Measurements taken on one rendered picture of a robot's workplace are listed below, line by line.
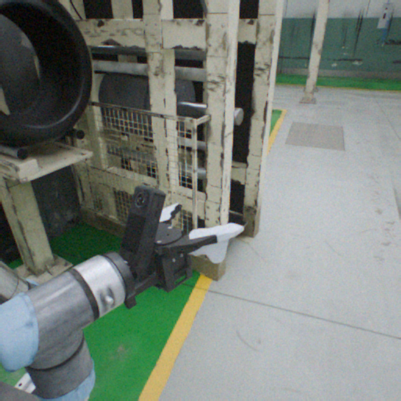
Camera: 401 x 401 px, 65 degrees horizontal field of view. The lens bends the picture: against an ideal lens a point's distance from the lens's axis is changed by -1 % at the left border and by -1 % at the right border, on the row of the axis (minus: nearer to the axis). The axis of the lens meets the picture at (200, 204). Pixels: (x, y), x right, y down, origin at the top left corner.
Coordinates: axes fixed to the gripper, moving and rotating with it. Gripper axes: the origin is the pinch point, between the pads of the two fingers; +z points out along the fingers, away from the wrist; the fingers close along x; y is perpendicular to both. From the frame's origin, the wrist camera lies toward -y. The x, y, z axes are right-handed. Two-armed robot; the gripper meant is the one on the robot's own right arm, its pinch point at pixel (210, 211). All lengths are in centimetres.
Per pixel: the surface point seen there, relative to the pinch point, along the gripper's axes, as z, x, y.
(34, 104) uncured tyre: 18, -131, -12
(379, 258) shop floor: 162, -13, 106
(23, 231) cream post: -3, -145, 52
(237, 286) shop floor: 77, -63, 99
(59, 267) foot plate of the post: 10, -150, 85
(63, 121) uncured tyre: 18, -103, -6
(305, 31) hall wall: 849, -449, -63
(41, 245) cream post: 4, -149, 66
